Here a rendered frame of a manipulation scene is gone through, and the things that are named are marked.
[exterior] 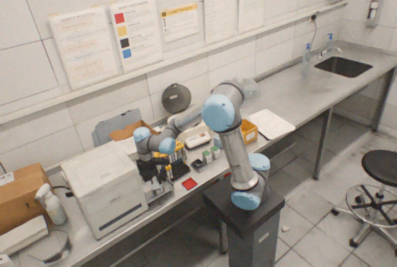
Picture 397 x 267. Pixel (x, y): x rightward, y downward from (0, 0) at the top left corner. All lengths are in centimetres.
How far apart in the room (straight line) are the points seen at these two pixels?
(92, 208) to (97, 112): 70
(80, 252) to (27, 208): 37
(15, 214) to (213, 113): 115
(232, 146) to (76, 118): 108
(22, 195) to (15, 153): 31
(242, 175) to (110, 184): 58
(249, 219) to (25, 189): 109
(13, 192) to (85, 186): 46
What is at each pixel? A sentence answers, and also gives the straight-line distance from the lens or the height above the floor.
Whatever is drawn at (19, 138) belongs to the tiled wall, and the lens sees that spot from 184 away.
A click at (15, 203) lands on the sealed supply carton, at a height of 102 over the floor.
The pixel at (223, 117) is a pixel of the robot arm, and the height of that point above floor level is 152.
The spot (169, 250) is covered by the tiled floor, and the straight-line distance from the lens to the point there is 245.
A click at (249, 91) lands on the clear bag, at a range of 237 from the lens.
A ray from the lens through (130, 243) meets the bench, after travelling 222.
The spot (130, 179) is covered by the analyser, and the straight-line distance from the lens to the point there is 137.
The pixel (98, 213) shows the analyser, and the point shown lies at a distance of 141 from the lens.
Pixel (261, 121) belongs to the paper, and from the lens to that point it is 206.
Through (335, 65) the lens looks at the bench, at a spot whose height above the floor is 78.
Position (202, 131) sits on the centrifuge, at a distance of 188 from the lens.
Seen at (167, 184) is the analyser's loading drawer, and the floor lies 92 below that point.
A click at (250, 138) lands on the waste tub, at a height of 91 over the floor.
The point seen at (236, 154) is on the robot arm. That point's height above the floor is 133.
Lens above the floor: 204
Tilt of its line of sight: 33 degrees down
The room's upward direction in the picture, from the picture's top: 6 degrees counter-clockwise
